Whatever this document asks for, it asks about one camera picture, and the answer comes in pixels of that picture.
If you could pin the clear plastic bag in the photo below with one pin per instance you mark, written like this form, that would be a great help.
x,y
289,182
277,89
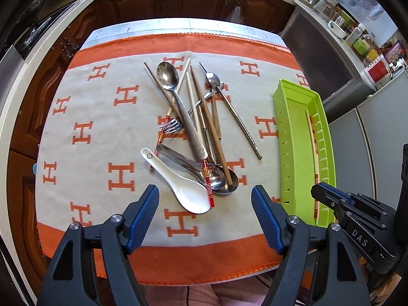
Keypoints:
x,y
235,14

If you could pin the brown wooden kitchen cabinet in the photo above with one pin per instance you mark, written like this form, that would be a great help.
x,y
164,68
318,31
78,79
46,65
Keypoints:
x,y
191,0

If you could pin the white jar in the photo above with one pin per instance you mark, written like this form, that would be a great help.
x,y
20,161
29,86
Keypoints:
x,y
338,29

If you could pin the glass kettle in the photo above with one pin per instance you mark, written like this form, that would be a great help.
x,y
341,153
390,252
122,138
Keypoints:
x,y
326,6

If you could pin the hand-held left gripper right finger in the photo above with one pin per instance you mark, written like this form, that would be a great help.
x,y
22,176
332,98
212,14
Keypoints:
x,y
266,220

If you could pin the steel chopstick with black tip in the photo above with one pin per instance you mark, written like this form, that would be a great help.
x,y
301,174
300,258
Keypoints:
x,y
239,121

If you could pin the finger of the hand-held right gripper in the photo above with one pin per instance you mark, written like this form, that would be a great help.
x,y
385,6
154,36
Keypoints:
x,y
334,190
328,202

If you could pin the orange and grey patterned blanket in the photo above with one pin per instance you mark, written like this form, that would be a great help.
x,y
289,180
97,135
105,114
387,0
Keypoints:
x,y
105,127

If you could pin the crinkled plastic sheet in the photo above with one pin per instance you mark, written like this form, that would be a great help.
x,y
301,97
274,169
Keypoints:
x,y
366,3

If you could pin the white kitchen countertop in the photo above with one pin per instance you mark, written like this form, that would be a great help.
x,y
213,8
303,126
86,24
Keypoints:
x,y
19,76

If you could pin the green bottle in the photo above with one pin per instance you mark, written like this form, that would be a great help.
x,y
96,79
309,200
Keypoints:
x,y
363,45

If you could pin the steel fork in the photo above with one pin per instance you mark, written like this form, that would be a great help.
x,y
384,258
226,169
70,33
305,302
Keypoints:
x,y
172,124

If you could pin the person's leg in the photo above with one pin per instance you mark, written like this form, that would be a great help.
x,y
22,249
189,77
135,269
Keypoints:
x,y
229,293

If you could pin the red box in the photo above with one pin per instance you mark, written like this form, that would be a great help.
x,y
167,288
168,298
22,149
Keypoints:
x,y
377,70

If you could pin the small blue object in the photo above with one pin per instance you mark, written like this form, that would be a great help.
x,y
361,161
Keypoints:
x,y
34,168

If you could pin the brown wooden chopstick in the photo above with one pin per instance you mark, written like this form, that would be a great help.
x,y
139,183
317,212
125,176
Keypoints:
x,y
199,86
156,79

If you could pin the stainless steel appliance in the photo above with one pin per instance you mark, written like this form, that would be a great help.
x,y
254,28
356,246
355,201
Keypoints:
x,y
315,51

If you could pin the small steel spoon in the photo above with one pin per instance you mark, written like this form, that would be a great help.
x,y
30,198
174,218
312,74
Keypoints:
x,y
213,78

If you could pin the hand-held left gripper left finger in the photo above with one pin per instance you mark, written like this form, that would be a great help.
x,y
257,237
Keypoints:
x,y
145,220

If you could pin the clear plastic bottle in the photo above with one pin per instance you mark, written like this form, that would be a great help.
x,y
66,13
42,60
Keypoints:
x,y
354,35

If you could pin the white ceramic soup spoon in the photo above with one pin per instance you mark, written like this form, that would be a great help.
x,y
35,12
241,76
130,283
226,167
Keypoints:
x,y
188,194

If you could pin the grey refrigerator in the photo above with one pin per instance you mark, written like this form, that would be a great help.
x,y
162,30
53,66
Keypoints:
x,y
366,127

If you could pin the black cooktop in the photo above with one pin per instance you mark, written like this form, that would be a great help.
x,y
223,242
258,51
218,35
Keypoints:
x,y
35,35

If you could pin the green plastic utensil tray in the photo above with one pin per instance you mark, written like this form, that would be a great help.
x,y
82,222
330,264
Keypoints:
x,y
296,127

